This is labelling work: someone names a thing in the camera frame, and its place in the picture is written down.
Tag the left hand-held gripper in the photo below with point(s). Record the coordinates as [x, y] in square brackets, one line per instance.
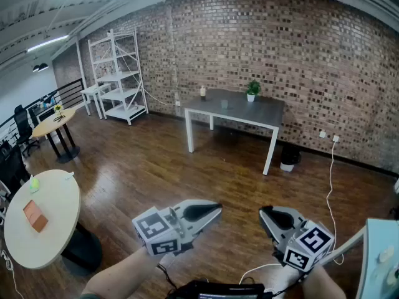
[156, 229]

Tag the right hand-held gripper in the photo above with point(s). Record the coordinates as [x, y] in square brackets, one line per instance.
[311, 244]

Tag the green glass cup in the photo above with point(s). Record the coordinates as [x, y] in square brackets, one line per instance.
[224, 104]

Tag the person's left forearm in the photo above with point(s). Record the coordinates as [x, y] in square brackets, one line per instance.
[124, 273]

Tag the person's right forearm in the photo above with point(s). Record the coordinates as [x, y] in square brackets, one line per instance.
[321, 283]

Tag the bottle with yellow liquid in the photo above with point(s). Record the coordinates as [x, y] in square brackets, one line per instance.
[203, 93]

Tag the black trash bin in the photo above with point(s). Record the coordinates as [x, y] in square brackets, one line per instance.
[290, 157]

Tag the black chest-worn screen device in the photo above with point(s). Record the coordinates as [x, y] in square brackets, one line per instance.
[224, 288]

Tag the white charger plug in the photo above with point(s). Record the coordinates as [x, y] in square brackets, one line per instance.
[336, 138]

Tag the dark grey table white legs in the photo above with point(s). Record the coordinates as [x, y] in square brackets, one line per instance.
[249, 111]

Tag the green plant in white pot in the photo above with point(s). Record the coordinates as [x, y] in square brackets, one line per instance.
[251, 97]

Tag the white metal shelf rack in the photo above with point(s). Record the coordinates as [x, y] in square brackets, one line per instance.
[120, 93]

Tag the round white table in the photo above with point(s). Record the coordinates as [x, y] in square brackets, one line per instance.
[53, 204]

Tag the orange box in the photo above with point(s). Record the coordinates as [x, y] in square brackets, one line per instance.
[35, 216]

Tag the small white side table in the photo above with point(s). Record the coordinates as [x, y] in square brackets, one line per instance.
[93, 89]

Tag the small green white object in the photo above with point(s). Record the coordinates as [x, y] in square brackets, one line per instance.
[34, 185]

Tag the round wooden table black base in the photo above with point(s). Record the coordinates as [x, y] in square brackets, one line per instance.
[53, 121]

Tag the black metal railing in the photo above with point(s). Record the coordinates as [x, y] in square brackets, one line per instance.
[71, 93]

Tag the yellow flower in vase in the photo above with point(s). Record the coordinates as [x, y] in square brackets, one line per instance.
[58, 107]

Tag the black office chair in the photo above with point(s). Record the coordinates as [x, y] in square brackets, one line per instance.
[11, 167]
[22, 126]

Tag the black pendant lamp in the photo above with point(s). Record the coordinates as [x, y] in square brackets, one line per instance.
[43, 66]
[35, 68]

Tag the ceiling tube light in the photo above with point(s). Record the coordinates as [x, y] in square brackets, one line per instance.
[46, 43]

